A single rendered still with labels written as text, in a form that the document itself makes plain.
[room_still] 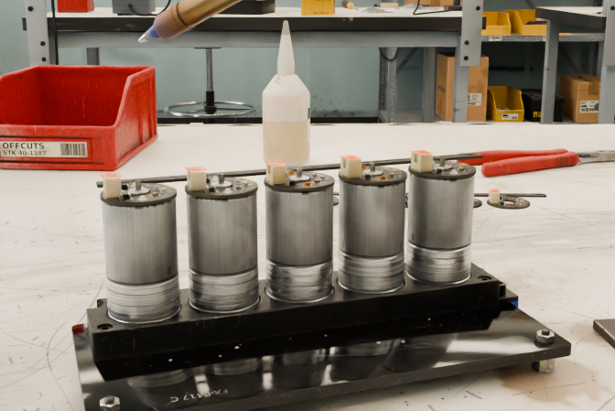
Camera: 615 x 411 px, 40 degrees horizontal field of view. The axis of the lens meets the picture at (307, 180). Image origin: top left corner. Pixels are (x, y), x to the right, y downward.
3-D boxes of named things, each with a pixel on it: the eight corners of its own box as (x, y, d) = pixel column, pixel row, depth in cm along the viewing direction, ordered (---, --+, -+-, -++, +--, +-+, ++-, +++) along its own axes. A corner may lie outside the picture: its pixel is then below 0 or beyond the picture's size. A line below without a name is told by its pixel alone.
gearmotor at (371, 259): (414, 310, 31) (418, 176, 30) (351, 319, 30) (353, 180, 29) (386, 287, 33) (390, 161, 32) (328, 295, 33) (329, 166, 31)
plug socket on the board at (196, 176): (214, 189, 28) (213, 169, 28) (188, 191, 28) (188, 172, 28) (209, 184, 29) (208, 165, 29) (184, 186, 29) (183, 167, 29)
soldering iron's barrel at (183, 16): (156, 55, 25) (338, -43, 22) (135, 5, 25) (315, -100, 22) (184, 50, 26) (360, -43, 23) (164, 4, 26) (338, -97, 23)
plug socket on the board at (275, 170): (293, 183, 29) (293, 164, 29) (269, 185, 29) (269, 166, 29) (286, 178, 30) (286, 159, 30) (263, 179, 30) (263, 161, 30)
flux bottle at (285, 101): (317, 158, 62) (318, 20, 59) (297, 167, 59) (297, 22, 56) (275, 155, 63) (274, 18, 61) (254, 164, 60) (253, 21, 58)
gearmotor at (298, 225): (342, 320, 30) (344, 181, 29) (276, 329, 29) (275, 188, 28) (319, 297, 32) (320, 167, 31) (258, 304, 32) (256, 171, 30)
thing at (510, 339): (467, 299, 35) (469, 273, 35) (572, 374, 29) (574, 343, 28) (72, 352, 30) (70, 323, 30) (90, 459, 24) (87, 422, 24)
